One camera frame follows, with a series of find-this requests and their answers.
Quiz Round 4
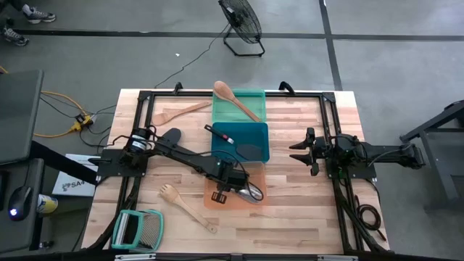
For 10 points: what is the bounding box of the blue translucent bin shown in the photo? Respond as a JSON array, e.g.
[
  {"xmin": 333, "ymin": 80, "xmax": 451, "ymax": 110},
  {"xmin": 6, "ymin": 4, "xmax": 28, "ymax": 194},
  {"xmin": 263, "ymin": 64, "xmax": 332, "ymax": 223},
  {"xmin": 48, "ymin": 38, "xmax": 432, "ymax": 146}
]
[{"xmin": 210, "ymin": 121, "xmax": 271, "ymax": 163}]

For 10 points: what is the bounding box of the green translucent bin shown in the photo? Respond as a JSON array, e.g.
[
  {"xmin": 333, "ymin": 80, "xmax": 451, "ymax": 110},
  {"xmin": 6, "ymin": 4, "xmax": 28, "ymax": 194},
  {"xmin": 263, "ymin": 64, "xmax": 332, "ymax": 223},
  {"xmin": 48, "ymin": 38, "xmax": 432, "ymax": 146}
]
[{"xmin": 212, "ymin": 88, "xmax": 268, "ymax": 123}]

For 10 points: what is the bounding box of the coiled black cable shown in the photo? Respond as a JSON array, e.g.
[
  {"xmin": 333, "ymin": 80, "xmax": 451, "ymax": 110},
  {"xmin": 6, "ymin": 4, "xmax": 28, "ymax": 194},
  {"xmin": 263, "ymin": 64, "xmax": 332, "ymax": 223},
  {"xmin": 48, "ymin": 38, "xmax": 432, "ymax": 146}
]
[{"xmin": 353, "ymin": 194, "xmax": 388, "ymax": 243}]

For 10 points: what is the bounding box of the white printed box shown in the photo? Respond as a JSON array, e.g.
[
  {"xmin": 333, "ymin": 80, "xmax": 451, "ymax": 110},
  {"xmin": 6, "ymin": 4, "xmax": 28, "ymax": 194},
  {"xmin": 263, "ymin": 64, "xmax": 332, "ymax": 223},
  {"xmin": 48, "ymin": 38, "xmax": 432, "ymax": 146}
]
[{"xmin": 51, "ymin": 154, "xmax": 99, "ymax": 198}]

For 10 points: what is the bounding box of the dark wooden spoon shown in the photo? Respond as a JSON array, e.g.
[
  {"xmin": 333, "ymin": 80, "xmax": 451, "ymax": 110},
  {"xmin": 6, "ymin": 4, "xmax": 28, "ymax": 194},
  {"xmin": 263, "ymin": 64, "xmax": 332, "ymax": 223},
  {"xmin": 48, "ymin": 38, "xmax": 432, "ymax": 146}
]
[{"xmin": 212, "ymin": 80, "xmax": 262, "ymax": 123}]

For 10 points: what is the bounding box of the wooden slotted spork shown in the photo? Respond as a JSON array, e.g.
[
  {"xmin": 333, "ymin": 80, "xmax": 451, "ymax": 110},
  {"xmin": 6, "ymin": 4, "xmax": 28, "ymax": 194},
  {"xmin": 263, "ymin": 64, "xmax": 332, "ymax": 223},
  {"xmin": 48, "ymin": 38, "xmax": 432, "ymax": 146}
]
[{"xmin": 159, "ymin": 183, "xmax": 219, "ymax": 234}]

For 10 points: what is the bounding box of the yellow floor extension cable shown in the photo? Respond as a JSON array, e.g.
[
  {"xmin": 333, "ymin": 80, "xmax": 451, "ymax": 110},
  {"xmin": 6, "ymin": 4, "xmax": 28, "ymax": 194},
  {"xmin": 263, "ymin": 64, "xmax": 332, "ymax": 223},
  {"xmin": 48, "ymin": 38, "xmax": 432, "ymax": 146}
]
[{"xmin": 32, "ymin": 90, "xmax": 94, "ymax": 139}]

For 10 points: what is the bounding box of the black floor fan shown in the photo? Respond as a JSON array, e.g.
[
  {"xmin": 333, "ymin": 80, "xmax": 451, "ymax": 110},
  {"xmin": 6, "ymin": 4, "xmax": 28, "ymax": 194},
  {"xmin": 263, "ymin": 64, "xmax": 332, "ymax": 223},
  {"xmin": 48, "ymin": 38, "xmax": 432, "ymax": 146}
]
[{"xmin": 217, "ymin": 0, "xmax": 266, "ymax": 58}]

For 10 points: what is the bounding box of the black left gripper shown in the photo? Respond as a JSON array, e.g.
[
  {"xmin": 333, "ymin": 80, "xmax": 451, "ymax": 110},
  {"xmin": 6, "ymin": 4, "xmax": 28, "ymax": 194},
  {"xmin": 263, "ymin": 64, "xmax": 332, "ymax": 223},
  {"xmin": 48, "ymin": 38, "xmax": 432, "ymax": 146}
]
[{"xmin": 211, "ymin": 165, "xmax": 265, "ymax": 205}]

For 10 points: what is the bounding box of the grey side table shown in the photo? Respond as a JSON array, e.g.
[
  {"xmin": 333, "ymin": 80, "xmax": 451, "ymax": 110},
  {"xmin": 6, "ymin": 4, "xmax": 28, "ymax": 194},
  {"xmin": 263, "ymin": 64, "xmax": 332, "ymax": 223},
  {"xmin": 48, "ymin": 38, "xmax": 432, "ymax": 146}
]
[
  {"xmin": 0, "ymin": 69, "xmax": 44, "ymax": 166},
  {"xmin": 0, "ymin": 157, "xmax": 46, "ymax": 254}
]

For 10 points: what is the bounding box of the black fan cable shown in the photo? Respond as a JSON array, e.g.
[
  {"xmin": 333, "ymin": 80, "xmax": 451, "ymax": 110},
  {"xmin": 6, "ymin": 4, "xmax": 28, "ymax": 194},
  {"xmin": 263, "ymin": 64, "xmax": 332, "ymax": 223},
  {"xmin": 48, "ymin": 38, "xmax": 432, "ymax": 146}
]
[{"xmin": 154, "ymin": 23, "xmax": 233, "ymax": 89}]

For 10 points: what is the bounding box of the yellow and white can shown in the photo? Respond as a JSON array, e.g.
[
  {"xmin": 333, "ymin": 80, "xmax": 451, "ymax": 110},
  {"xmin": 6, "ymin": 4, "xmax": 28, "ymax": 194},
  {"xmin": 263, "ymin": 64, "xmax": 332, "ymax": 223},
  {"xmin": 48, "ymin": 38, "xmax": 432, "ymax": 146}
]
[{"xmin": 37, "ymin": 194, "xmax": 59, "ymax": 215}]

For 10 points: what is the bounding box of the person's shoe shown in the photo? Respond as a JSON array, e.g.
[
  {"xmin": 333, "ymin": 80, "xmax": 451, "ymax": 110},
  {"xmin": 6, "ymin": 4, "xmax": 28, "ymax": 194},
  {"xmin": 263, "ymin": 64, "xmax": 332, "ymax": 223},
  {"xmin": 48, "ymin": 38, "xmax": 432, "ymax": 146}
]
[
  {"xmin": 22, "ymin": 5, "xmax": 57, "ymax": 25},
  {"xmin": 1, "ymin": 27, "xmax": 30, "ymax": 47}
]

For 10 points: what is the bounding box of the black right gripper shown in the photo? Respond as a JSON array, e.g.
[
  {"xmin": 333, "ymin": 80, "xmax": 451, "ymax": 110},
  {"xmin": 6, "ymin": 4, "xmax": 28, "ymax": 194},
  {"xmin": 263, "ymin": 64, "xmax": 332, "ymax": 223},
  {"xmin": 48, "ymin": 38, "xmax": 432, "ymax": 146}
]
[{"xmin": 289, "ymin": 127, "xmax": 336, "ymax": 178}]

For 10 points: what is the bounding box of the black aluminium table frame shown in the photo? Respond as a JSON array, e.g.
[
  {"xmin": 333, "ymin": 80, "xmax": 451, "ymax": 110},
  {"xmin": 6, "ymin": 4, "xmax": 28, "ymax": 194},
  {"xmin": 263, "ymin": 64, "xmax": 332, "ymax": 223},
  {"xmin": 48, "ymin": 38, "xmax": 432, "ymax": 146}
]
[{"xmin": 85, "ymin": 81, "xmax": 391, "ymax": 261}]

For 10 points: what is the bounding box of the black computer mouse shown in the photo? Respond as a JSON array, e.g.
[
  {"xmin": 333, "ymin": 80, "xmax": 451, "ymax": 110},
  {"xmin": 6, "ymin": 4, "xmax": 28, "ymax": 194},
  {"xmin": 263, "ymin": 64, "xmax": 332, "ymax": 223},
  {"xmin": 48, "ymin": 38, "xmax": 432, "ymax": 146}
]
[{"xmin": 7, "ymin": 186, "xmax": 33, "ymax": 222}]

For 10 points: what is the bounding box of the teal box grater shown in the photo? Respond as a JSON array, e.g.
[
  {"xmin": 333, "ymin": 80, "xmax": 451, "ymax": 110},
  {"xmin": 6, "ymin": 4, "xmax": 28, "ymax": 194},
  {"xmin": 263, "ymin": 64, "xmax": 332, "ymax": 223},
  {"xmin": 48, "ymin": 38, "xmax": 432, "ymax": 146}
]
[{"xmin": 110, "ymin": 209, "xmax": 165, "ymax": 253}]

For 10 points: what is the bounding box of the orange translucent bin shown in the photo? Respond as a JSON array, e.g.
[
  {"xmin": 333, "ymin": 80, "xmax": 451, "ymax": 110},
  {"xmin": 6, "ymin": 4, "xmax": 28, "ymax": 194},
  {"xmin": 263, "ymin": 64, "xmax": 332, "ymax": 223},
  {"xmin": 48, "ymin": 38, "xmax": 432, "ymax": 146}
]
[{"xmin": 203, "ymin": 161, "xmax": 268, "ymax": 211}]

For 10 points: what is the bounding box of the black metal stand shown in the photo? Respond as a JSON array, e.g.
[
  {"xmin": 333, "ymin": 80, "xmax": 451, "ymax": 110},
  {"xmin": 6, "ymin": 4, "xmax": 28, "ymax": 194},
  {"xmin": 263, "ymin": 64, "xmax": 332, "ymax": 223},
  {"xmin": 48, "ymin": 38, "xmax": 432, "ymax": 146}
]
[
  {"xmin": 399, "ymin": 99, "xmax": 464, "ymax": 213},
  {"xmin": 30, "ymin": 140, "xmax": 99, "ymax": 186}
]

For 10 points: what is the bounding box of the black spatula with red mark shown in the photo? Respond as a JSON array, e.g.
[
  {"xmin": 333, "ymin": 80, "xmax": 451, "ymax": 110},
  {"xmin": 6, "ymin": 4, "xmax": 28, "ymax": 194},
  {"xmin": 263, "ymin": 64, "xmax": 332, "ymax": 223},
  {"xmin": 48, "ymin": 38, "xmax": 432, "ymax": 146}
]
[{"xmin": 204, "ymin": 124, "xmax": 265, "ymax": 162}]

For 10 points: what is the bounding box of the black floor cable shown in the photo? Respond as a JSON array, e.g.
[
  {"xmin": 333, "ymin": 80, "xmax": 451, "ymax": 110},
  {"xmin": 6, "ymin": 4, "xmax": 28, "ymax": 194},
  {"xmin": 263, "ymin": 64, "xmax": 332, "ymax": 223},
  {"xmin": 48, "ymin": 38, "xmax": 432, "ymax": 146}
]
[{"xmin": 38, "ymin": 96, "xmax": 117, "ymax": 120}]

